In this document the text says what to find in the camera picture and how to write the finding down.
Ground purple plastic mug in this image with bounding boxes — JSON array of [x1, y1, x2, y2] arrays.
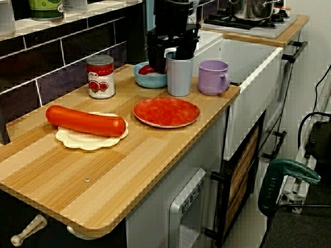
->
[[198, 60, 231, 97]]

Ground tomato soup can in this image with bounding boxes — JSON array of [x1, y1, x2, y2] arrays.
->
[[86, 55, 116, 100]]

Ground silver aluminium profile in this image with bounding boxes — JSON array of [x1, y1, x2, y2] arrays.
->
[[275, 85, 331, 215]]

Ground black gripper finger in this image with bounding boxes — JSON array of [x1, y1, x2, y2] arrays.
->
[[175, 42, 195, 61], [147, 45, 168, 73]]

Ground red toy food piece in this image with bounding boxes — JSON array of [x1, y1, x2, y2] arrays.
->
[[138, 65, 157, 75]]

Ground dark upright post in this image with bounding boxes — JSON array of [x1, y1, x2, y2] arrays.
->
[[126, 0, 150, 65]]

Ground grey toy stove top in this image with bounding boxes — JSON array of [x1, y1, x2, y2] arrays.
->
[[199, 9, 298, 39]]

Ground light blue plastic cup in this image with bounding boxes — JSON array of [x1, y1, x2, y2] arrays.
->
[[165, 51, 195, 97]]

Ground light blue bowl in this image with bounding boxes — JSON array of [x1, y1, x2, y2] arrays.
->
[[133, 61, 168, 89]]

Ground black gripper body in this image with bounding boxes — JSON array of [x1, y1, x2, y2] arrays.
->
[[145, 23, 202, 50]]

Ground white plastic jar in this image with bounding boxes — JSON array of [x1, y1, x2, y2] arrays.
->
[[0, 0, 17, 37]]

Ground black framed wood-pattern door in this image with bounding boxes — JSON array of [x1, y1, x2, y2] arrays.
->
[[216, 110, 266, 247]]

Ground black drill cable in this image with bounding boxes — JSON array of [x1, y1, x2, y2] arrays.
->
[[276, 203, 331, 209]]

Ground red round plate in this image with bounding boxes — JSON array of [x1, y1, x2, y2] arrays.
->
[[132, 97, 201, 129]]

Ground white toy kitchen cabinet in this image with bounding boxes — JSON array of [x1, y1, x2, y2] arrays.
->
[[125, 29, 303, 248]]

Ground white scalloped toy dough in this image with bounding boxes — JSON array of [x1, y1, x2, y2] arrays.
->
[[55, 111, 129, 151]]

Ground red toy sausage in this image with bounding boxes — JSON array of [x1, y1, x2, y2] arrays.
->
[[46, 105, 127, 137]]

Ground black bar handle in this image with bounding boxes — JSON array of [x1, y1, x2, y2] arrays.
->
[[281, 40, 308, 64], [261, 131, 287, 161]]

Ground steel cooking pot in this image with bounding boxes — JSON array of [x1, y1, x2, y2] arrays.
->
[[229, 0, 281, 22]]

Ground small white lidded jar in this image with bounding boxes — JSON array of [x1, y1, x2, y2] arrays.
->
[[62, 0, 88, 14]]

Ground white lever handle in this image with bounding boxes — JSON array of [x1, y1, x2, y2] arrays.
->
[[10, 214, 48, 246]]

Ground green power drill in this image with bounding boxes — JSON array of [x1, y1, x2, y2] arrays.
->
[[258, 158, 322, 212]]

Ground white hook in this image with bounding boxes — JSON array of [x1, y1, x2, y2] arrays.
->
[[66, 224, 90, 238]]

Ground green labelled can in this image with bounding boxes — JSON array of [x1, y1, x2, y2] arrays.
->
[[27, 0, 65, 21]]

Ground black box device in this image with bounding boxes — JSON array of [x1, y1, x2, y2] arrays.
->
[[304, 120, 331, 170]]

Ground grey dispenser panel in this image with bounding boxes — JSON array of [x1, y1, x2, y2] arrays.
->
[[169, 167, 207, 248]]

